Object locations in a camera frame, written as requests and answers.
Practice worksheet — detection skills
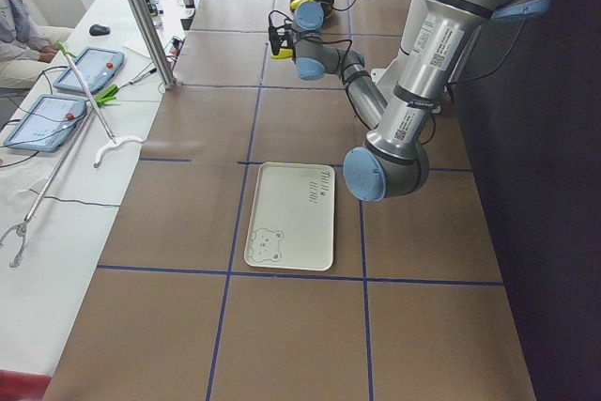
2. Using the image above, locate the pale green bear tray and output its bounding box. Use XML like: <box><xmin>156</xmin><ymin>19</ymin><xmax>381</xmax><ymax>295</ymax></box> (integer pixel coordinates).
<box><xmin>244</xmin><ymin>162</ymin><xmax>335</xmax><ymax>271</ymax></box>

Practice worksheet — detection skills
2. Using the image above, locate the blue teach pendant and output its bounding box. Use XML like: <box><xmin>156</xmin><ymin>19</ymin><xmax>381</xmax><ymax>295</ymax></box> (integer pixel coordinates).
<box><xmin>3</xmin><ymin>94</ymin><xmax>87</xmax><ymax>152</ymax></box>
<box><xmin>53</xmin><ymin>46</ymin><xmax>125</xmax><ymax>94</ymax></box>

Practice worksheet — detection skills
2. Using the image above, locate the seated person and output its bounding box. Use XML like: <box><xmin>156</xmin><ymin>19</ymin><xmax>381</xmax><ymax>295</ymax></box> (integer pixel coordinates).
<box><xmin>1</xmin><ymin>0</ymin><xmax>72</xmax><ymax>90</ymax></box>

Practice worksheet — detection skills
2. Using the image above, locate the green handled reach grabber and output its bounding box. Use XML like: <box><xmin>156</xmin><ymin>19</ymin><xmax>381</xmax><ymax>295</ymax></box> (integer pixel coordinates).
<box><xmin>54</xmin><ymin>42</ymin><xmax>145</xmax><ymax>168</ymax></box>

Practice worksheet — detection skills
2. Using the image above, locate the black computer mouse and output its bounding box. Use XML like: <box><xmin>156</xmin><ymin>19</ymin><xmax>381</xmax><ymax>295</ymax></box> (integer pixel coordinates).
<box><xmin>88</xmin><ymin>23</ymin><xmax>111</xmax><ymax>37</ymax></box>

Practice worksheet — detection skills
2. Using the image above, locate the brown wicker basket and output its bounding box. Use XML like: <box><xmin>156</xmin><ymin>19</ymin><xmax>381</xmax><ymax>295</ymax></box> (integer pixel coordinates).
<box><xmin>289</xmin><ymin>0</ymin><xmax>337</xmax><ymax>22</ymax></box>

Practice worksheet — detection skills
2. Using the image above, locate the aluminium frame post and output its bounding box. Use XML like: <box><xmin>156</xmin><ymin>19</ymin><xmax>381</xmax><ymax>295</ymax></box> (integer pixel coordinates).
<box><xmin>128</xmin><ymin>0</ymin><xmax>177</xmax><ymax>90</ymax></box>

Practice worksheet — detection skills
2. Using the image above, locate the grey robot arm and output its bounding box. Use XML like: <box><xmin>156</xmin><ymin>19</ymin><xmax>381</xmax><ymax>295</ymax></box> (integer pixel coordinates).
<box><xmin>292</xmin><ymin>0</ymin><xmax>551</xmax><ymax>201</ymax></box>
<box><xmin>268</xmin><ymin>0</ymin><xmax>387</xmax><ymax>130</ymax></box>

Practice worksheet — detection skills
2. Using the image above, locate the silver reach grabber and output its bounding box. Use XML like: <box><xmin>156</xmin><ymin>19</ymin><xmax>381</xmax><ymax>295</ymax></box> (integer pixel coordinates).
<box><xmin>1</xmin><ymin>112</ymin><xmax>93</xmax><ymax>269</ymax></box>

